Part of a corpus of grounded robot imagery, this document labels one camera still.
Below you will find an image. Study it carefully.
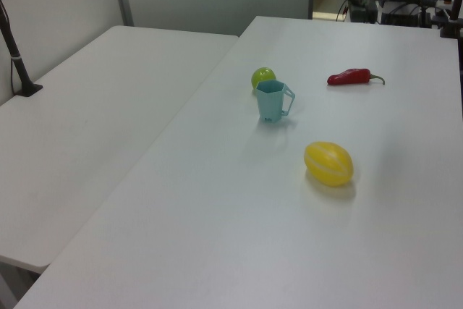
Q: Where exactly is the black clamp camera stand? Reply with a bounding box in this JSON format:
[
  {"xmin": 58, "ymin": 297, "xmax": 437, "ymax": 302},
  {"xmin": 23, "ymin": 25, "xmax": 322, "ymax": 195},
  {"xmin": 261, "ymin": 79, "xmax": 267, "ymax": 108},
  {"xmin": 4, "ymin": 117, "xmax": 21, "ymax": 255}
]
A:
[{"xmin": 433, "ymin": 0, "xmax": 463, "ymax": 39}]

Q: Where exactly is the yellow striped toy melon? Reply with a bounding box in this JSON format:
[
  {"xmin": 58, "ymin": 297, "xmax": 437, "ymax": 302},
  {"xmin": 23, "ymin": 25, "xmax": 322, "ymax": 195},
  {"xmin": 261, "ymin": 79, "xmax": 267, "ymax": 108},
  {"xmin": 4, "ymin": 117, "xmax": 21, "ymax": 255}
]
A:
[{"xmin": 303, "ymin": 141, "xmax": 354, "ymax": 188}]

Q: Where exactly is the teal hexagonal plastic mug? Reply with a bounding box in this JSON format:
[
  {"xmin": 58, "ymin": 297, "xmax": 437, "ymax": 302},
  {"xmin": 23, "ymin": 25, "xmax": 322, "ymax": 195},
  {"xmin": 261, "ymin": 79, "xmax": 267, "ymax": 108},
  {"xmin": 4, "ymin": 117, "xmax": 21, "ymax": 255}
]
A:
[{"xmin": 255, "ymin": 79, "xmax": 297, "ymax": 123}]

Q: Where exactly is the red toy chili pepper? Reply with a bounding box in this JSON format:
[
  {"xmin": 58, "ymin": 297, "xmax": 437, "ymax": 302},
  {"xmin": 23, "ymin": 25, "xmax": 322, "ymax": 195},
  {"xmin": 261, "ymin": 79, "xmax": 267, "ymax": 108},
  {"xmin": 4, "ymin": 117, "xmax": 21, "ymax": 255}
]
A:
[{"xmin": 327, "ymin": 67, "xmax": 386, "ymax": 87}]

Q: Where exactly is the white side table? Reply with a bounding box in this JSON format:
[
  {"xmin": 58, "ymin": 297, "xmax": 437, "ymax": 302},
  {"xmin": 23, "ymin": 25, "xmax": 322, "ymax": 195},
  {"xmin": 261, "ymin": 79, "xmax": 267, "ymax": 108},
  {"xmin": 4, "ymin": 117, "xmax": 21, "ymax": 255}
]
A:
[{"xmin": 0, "ymin": 25, "xmax": 239, "ymax": 274}]

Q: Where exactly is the green toy apple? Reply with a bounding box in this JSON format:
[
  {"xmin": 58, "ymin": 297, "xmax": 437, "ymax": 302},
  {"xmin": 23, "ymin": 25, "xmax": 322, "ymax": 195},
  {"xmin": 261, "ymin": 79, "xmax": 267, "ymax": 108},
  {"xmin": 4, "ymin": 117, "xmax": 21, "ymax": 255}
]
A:
[{"xmin": 251, "ymin": 67, "xmax": 276, "ymax": 90}]

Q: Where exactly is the black camera stand pole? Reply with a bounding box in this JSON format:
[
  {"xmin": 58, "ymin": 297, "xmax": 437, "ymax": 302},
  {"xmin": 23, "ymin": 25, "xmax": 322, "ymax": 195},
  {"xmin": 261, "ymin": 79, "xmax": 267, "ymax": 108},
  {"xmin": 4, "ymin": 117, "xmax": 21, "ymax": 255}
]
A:
[{"xmin": 0, "ymin": 0, "xmax": 44, "ymax": 98}]

